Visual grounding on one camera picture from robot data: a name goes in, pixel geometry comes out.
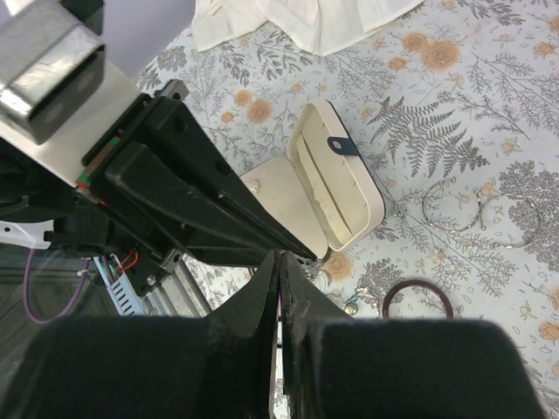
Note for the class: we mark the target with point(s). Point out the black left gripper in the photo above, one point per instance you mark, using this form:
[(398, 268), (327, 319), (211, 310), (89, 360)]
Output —
[(39, 211)]

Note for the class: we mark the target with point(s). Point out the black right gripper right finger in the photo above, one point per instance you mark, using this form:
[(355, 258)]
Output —
[(336, 366)]

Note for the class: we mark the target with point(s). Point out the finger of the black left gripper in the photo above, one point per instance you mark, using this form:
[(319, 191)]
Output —
[(158, 175)]

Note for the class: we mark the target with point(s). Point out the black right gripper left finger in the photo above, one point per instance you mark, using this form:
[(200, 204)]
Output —
[(217, 366)]

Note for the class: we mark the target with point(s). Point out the cream navy jewelry box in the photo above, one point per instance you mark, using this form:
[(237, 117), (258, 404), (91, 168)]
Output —
[(321, 191)]

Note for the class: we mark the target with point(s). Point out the silver flower stud in box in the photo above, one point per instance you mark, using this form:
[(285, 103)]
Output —
[(253, 186)]

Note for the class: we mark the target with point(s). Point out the dark purple bangle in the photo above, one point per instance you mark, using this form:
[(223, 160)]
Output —
[(409, 283)]

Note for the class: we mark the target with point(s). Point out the white crumpled cloth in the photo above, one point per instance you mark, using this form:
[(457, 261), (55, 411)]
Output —
[(315, 26)]

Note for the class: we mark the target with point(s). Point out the twisted silver bangle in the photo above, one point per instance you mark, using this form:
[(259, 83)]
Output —
[(437, 222)]

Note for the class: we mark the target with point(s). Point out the floral patterned tablecloth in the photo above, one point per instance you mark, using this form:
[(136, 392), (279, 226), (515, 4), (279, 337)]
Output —
[(453, 88)]

